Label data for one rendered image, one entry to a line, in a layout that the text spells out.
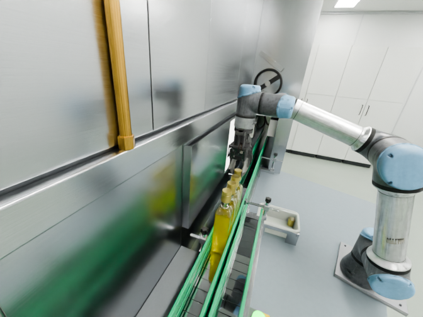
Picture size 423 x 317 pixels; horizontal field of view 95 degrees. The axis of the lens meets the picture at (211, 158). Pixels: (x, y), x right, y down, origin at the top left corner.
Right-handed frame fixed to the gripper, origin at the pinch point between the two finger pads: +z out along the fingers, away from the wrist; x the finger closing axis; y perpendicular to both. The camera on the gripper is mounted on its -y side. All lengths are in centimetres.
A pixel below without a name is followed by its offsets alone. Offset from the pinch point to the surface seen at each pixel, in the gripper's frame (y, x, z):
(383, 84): -379, 140, -43
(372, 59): -377, 110, -81
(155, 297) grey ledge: 44, -9, 27
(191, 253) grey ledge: 24.7, -7.5, 27.4
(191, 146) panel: 23.1, -10.5, -16.6
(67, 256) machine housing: 62, -10, -10
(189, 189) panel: 23.3, -10.4, -0.8
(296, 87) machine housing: -94, 12, -33
